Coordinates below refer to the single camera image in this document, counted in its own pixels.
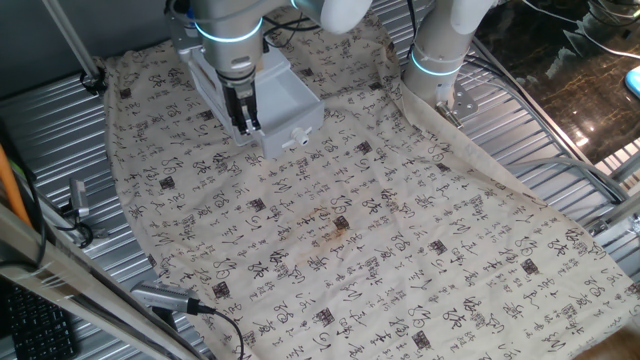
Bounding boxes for wrist-mounted camera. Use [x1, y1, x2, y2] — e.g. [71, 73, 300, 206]
[166, 7, 202, 62]

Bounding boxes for aluminium frame bar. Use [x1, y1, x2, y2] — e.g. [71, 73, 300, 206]
[0, 203, 201, 360]

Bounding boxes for white plastic drawer with knob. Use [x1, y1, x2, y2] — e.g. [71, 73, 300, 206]
[223, 67, 325, 161]

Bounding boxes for grey cable hose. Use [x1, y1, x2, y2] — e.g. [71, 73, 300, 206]
[504, 157, 630, 204]

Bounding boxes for black camera cable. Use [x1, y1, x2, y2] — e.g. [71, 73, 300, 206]
[197, 303, 246, 360]

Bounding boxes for white plastic drawer cabinet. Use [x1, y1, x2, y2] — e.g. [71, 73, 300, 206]
[175, 42, 294, 141]

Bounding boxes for orange pole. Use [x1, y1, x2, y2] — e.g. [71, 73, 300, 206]
[0, 143, 32, 227]

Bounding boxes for small silver camera on clamp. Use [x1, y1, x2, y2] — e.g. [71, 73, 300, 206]
[55, 178, 96, 249]

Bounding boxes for black keyboard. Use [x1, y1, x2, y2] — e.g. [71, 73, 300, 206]
[3, 283, 80, 360]

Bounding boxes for aluminium frame profile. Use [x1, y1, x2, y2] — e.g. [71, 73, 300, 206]
[584, 149, 640, 264]

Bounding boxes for beige cloth with black calligraphy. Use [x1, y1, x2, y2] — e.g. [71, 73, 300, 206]
[102, 0, 640, 360]

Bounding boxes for light blue object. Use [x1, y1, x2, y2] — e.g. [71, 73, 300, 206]
[624, 64, 640, 101]

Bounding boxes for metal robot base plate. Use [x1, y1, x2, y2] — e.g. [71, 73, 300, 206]
[433, 82, 480, 130]

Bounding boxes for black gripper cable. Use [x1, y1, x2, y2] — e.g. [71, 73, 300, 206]
[261, 12, 307, 52]

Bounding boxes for grey tripod pole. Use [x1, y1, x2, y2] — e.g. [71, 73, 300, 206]
[41, 0, 107, 96]

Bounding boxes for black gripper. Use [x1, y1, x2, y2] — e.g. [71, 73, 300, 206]
[221, 77, 263, 136]

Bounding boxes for silver ribbed camera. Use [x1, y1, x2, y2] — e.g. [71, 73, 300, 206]
[130, 280, 202, 316]

